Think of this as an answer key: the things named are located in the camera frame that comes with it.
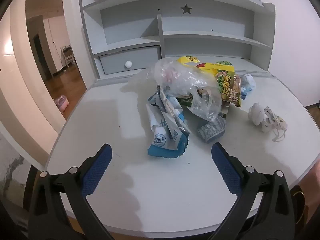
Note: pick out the white chair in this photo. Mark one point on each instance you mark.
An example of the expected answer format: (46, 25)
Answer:
(68, 56)

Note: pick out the white round drawer knob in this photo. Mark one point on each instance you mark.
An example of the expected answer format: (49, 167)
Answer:
(128, 64)

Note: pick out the blue and white snack wrapper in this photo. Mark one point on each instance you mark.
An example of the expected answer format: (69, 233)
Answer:
(162, 130)

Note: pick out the black bin with gold rim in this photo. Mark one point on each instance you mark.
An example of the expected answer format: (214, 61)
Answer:
(298, 205)

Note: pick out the grey desk hutch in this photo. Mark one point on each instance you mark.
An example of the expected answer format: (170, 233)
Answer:
(200, 22)

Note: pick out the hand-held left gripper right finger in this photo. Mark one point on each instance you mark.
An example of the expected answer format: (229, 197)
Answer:
(226, 171)

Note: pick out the pink basin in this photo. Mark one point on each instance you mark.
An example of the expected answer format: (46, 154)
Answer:
(62, 103)

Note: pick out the yellow and green biscuit packet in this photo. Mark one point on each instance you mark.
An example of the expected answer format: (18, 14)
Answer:
(225, 80)

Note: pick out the crumpled blue and white wrapper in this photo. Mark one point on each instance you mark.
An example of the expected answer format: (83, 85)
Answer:
(247, 82)

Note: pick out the yellow snack packet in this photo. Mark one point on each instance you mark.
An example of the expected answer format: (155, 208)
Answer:
(187, 60)

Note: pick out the crumpled white tissue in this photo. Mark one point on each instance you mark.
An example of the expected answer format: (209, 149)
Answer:
(256, 113)

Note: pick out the grey drawer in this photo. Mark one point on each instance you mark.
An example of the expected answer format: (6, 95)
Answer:
(140, 57)

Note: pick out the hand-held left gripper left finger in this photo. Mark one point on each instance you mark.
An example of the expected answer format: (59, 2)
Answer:
(97, 172)

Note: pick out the patterned face mask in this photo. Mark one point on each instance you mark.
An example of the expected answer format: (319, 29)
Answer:
(272, 121)

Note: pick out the grey patterned packet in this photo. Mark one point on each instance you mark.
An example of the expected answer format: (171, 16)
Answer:
(211, 130)

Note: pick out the clear plastic bag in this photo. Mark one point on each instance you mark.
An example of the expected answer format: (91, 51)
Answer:
(180, 77)

